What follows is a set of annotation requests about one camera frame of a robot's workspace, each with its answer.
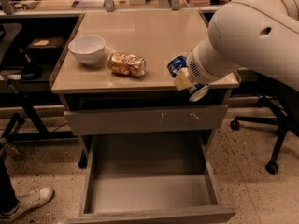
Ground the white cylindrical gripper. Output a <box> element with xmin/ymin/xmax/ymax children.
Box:
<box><xmin>174</xmin><ymin>38</ymin><xmax>240</xmax><ymax>91</ymax></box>

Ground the blue pepsi can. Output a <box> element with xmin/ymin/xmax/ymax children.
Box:
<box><xmin>167</xmin><ymin>56</ymin><xmax>209</xmax><ymax>102</ymax></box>

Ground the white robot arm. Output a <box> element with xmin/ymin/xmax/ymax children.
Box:
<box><xmin>174</xmin><ymin>0</ymin><xmax>299</xmax><ymax>91</ymax></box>

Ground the closed grey top drawer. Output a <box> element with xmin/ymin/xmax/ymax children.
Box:
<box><xmin>64</xmin><ymin>105</ymin><xmax>228</xmax><ymax>135</ymax></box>

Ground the crushed gold can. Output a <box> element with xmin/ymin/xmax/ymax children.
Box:
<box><xmin>107</xmin><ymin>52</ymin><xmax>147</xmax><ymax>77</ymax></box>

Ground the grey drawer cabinet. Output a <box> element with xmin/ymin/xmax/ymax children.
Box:
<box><xmin>51</xmin><ymin>9</ymin><xmax>239</xmax><ymax>156</ymax></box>

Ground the open grey middle drawer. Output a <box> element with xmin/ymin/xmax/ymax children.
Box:
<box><xmin>67</xmin><ymin>132</ymin><xmax>235</xmax><ymax>224</ymax></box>

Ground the white ceramic bowl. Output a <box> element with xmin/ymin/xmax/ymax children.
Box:
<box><xmin>68</xmin><ymin>35</ymin><xmax>106</xmax><ymax>65</ymax></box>

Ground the black office chair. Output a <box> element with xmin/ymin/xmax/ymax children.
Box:
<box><xmin>230</xmin><ymin>84</ymin><xmax>299</xmax><ymax>175</ymax></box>

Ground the black box with label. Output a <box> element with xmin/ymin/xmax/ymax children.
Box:
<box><xmin>27</xmin><ymin>36</ymin><xmax>65</xmax><ymax>59</ymax></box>

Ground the white sneaker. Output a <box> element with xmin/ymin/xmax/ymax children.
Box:
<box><xmin>0</xmin><ymin>187</ymin><xmax>54</xmax><ymax>223</ymax></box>

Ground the dark trouser leg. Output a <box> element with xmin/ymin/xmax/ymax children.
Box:
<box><xmin>0</xmin><ymin>158</ymin><xmax>19</xmax><ymax>213</ymax></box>

